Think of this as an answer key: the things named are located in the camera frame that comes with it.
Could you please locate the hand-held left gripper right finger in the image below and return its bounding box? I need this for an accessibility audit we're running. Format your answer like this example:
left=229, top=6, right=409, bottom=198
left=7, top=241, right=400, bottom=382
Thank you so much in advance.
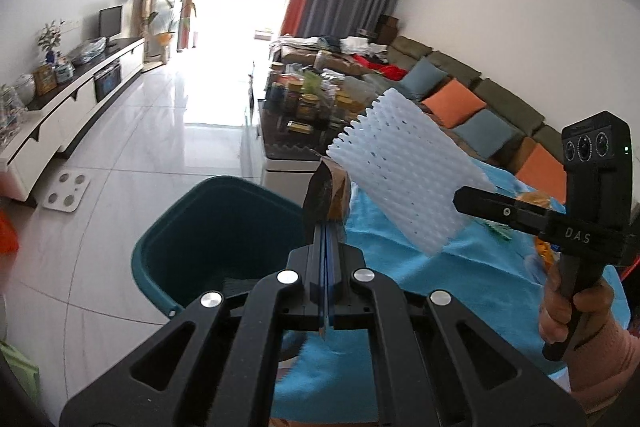
left=326, top=224, right=587, bottom=427

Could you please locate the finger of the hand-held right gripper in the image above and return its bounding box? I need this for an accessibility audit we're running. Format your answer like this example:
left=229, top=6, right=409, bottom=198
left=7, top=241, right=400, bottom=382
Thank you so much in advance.
left=452, top=186, right=554, bottom=239

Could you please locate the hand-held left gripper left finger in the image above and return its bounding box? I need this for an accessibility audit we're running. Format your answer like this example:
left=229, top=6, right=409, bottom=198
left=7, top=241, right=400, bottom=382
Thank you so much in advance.
left=59, top=224, right=327, bottom=427

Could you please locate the brown paper bag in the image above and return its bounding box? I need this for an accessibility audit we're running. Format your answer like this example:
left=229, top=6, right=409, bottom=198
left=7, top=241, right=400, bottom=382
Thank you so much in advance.
left=302, top=157, right=353, bottom=228

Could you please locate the white foam net sleeve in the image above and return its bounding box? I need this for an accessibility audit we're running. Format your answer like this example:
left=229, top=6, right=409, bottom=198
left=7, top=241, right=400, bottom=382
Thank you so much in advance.
left=326, top=88, right=496, bottom=257

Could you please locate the teal plastic bin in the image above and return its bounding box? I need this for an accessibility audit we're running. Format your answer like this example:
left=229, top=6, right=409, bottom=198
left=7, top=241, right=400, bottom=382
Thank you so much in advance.
left=131, top=176, right=318, bottom=319

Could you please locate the person's right hand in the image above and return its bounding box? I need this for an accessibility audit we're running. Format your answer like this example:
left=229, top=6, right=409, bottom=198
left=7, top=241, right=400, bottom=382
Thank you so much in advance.
left=539, top=264, right=616, bottom=349

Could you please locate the orange cushion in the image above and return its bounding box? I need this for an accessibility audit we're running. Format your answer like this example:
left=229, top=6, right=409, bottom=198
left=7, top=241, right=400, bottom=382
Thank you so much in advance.
left=422, top=79, right=488, bottom=128
left=515, top=142, right=568, bottom=202

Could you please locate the blue flower-print tablecloth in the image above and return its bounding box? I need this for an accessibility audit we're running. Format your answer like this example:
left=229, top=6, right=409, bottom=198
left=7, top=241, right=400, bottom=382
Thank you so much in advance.
left=272, top=157, right=631, bottom=423

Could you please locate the blue cushion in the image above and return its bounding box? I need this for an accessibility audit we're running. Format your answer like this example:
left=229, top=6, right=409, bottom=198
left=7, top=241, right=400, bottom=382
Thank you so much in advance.
left=400, top=57, right=448, bottom=95
left=452, top=109, right=521, bottom=158

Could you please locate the olive green sofa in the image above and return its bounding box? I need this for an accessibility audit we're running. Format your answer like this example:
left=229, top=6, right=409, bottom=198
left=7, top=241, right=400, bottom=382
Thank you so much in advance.
left=270, top=34, right=571, bottom=208

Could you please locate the dark coffee table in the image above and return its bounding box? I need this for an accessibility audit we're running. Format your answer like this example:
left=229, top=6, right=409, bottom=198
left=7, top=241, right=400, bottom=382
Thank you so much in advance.
left=245, top=62, right=351, bottom=192

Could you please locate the group of glass jars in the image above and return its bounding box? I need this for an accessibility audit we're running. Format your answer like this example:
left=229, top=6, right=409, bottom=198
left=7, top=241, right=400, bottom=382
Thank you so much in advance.
left=265, top=62, right=366, bottom=132

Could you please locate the brown cardboard box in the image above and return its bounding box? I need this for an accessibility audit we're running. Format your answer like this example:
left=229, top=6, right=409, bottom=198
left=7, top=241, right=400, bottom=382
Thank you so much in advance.
left=375, top=14, right=401, bottom=45

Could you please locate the pile of clothes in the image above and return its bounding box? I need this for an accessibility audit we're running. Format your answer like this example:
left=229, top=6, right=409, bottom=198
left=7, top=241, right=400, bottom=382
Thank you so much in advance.
left=272, top=34, right=408, bottom=80

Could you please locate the white bathroom scale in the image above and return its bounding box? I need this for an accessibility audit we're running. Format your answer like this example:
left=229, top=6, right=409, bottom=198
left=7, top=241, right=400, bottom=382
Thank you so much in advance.
left=42, top=172, right=93, bottom=212

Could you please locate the tall plant in yellow pot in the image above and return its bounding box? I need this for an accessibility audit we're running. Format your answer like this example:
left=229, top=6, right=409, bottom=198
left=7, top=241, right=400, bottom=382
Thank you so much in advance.
left=150, top=0, right=198, bottom=58

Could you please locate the striped orange curtain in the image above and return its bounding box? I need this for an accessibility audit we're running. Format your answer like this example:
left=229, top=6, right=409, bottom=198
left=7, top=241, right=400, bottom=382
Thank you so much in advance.
left=180, top=0, right=198, bottom=50

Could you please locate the white and black TV cabinet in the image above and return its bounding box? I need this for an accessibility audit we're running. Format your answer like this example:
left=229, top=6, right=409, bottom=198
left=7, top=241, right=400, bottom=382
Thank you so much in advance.
left=0, top=37, right=146, bottom=208

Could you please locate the orange plastic bag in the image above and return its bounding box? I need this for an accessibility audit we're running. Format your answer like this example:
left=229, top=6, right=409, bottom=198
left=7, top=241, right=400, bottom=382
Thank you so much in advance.
left=0, top=207, right=20, bottom=255

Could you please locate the clear plastic bag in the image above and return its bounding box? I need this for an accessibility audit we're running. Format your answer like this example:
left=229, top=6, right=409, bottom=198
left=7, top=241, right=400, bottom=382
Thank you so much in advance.
left=70, top=37, right=108, bottom=65

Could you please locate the green plastic bag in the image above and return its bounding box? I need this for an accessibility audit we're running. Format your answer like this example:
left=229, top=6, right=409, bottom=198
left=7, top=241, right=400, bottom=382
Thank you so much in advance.
left=0, top=339, right=41, bottom=403

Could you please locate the black monitor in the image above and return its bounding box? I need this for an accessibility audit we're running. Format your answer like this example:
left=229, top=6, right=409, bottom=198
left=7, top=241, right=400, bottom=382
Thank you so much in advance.
left=99, top=5, right=123, bottom=42

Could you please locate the brown printed box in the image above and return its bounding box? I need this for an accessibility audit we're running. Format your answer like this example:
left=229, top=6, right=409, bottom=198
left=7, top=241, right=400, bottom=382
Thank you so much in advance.
left=32, top=64, right=57, bottom=95

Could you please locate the round glass jar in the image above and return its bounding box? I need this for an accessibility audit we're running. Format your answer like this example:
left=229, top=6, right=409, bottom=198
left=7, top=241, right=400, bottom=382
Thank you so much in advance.
left=14, top=74, right=36, bottom=100

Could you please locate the glass ship ornament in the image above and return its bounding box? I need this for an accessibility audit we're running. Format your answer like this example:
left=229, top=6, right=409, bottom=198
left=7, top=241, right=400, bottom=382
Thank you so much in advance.
left=0, top=84, right=26, bottom=142

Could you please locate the small potted plant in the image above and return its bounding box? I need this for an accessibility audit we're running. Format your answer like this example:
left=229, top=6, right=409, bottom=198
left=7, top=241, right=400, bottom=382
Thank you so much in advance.
left=37, top=21, right=66, bottom=65

